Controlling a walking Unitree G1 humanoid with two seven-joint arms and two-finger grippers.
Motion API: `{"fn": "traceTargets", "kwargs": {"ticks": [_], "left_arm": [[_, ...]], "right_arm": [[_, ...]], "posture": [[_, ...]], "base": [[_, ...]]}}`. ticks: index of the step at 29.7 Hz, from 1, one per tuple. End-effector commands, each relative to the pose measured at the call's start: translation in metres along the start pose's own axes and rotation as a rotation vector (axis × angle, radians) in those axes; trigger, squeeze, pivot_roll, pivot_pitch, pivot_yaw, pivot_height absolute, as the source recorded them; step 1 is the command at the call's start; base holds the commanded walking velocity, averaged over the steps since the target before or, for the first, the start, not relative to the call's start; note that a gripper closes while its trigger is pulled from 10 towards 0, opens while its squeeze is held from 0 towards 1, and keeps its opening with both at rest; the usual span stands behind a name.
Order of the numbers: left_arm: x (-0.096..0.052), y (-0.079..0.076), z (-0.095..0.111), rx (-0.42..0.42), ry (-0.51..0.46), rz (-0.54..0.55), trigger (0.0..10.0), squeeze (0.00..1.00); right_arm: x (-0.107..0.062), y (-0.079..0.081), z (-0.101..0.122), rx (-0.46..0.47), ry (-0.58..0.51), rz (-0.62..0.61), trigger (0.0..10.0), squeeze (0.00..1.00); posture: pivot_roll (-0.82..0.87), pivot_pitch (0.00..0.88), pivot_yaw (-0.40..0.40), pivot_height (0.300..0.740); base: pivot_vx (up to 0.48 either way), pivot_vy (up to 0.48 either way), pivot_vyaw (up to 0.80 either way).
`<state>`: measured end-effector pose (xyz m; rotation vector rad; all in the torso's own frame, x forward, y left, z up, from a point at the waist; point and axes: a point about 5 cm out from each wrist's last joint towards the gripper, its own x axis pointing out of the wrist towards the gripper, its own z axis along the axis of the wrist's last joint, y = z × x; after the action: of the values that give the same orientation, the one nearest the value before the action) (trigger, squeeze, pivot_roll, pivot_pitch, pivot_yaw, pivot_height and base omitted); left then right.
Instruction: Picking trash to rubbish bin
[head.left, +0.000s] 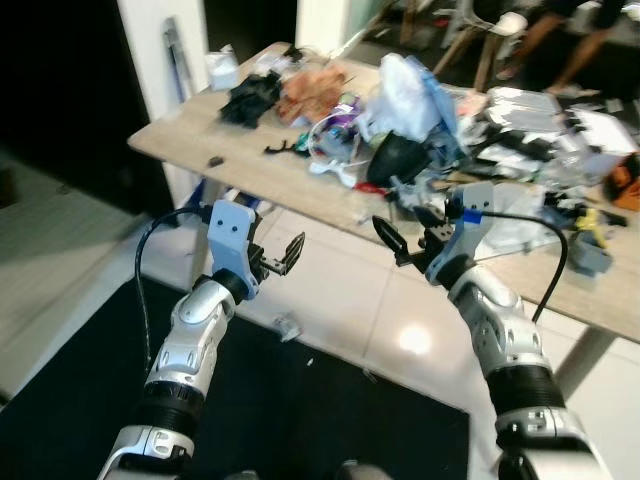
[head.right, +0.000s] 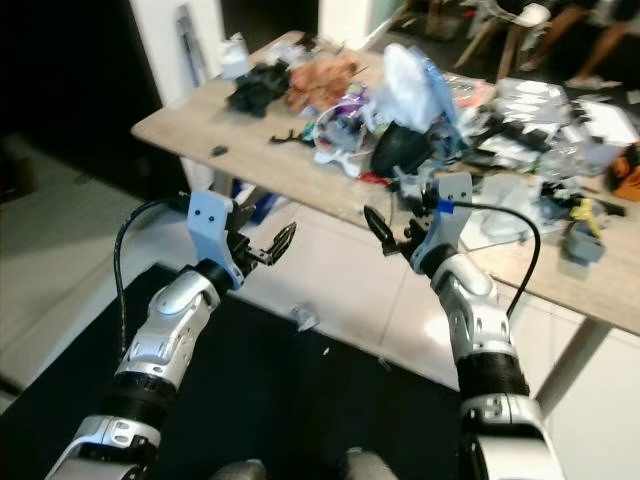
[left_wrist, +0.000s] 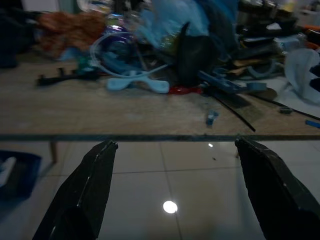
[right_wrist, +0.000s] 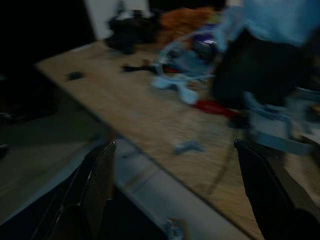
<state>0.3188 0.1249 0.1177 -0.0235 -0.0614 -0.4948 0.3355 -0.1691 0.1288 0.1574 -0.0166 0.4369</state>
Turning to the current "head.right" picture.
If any black flat bracket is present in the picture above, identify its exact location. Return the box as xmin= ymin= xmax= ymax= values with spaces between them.
xmin=270 ymin=127 xmax=313 ymax=144

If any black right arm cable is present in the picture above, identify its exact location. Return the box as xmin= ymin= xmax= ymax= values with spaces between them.
xmin=450 ymin=200 xmax=543 ymax=319

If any grey robot right leg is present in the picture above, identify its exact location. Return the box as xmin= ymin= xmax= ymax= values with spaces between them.
xmin=340 ymin=448 xmax=401 ymax=480

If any grey metal handle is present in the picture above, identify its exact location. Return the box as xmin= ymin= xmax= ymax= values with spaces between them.
xmin=174 ymin=5 xmax=205 ymax=89

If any white pillar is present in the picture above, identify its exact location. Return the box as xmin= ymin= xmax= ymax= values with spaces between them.
xmin=128 ymin=0 xmax=227 ymax=196

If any grey robot left leg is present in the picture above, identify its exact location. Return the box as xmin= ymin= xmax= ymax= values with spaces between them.
xmin=215 ymin=459 xmax=269 ymax=480

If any person bare leg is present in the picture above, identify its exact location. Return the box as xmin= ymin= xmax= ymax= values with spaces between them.
xmin=520 ymin=0 xmax=597 ymax=73
xmin=564 ymin=8 xmax=640 ymax=91

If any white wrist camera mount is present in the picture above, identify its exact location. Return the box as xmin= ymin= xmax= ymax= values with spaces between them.
xmin=408 ymin=171 xmax=475 ymax=277
xmin=185 ymin=189 xmax=248 ymax=292

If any black floor mat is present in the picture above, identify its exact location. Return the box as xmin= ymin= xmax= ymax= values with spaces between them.
xmin=0 ymin=262 xmax=466 ymax=480

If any small white container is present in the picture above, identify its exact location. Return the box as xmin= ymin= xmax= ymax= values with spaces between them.
xmin=218 ymin=35 xmax=253 ymax=81

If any grey robot leg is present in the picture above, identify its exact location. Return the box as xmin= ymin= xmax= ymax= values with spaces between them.
xmin=215 ymin=459 xmax=269 ymax=480
xmin=340 ymin=448 xmax=401 ymax=480

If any crumpled clear plastic trash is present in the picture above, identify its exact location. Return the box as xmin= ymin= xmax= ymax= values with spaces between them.
xmin=287 ymin=304 xmax=321 ymax=334

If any white paper sheet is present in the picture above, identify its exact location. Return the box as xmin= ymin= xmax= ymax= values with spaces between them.
xmin=576 ymin=98 xmax=640 ymax=147

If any yellow small tool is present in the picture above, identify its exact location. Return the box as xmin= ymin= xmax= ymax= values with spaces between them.
xmin=566 ymin=196 xmax=601 ymax=227

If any black round object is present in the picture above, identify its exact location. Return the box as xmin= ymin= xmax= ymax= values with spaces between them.
xmin=368 ymin=124 xmax=436 ymax=179

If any light wooden table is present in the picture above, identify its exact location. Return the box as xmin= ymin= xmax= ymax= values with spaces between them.
xmin=130 ymin=30 xmax=640 ymax=391

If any clear plastic bag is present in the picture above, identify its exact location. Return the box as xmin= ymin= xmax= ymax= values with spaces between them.
xmin=472 ymin=172 xmax=567 ymax=251

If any wooden leg chair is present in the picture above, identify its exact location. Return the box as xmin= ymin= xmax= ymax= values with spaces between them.
xmin=425 ymin=0 xmax=556 ymax=81

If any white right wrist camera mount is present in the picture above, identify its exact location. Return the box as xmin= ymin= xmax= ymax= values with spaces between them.
xmin=408 ymin=171 xmax=475 ymax=277

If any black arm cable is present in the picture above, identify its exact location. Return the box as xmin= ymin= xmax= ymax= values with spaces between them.
xmin=450 ymin=200 xmax=543 ymax=319
xmin=112 ymin=197 xmax=191 ymax=353

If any orange crumpled cloth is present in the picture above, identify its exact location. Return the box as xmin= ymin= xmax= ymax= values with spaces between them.
xmin=286 ymin=52 xmax=361 ymax=114

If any white plastic bag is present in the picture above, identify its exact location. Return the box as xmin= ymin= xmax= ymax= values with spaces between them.
xmin=370 ymin=46 xmax=441 ymax=135

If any white looped cable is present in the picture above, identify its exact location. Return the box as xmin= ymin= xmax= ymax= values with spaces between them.
xmin=310 ymin=105 xmax=373 ymax=179

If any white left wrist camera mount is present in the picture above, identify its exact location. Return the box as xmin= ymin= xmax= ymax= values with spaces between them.
xmin=185 ymin=189 xmax=248 ymax=292

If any clear plastic package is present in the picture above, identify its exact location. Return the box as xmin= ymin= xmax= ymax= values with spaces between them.
xmin=488 ymin=78 xmax=573 ymax=125

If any blue plastic bag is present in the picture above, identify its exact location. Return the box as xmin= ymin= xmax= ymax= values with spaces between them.
xmin=426 ymin=54 xmax=473 ymax=156

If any grey plastic part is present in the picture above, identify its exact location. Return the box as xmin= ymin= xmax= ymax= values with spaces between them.
xmin=564 ymin=226 xmax=607 ymax=267

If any orange black tool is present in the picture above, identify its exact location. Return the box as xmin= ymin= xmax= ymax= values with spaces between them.
xmin=604 ymin=142 xmax=640 ymax=201

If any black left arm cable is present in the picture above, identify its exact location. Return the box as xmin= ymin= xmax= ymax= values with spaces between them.
xmin=112 ymin=197 xmax=191 ymax=353

